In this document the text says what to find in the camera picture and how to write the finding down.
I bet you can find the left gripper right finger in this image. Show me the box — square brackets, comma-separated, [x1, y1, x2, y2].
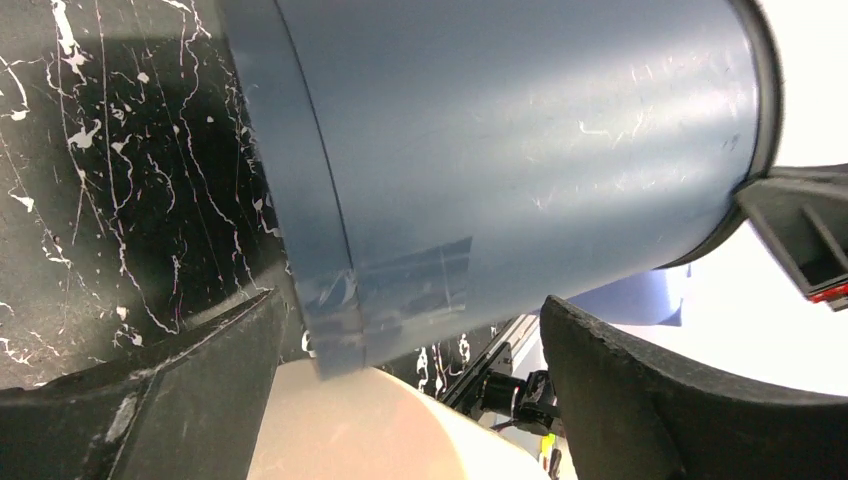
[540, 296, 847, 479]

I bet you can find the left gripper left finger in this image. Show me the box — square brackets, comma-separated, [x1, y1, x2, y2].
[1, 291, 285, 479]

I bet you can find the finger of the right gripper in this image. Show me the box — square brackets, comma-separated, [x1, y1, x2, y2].
[734, 164, 847, 312]

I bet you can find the blue plastic bucket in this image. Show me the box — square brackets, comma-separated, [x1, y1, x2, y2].
[568, 265, 691, 327]

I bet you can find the dark navy bucket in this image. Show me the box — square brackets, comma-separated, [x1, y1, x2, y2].
[220, 1, 782, 377]

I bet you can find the white orange drawer box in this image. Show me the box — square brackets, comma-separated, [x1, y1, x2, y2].
[247, 360, 547, 480]

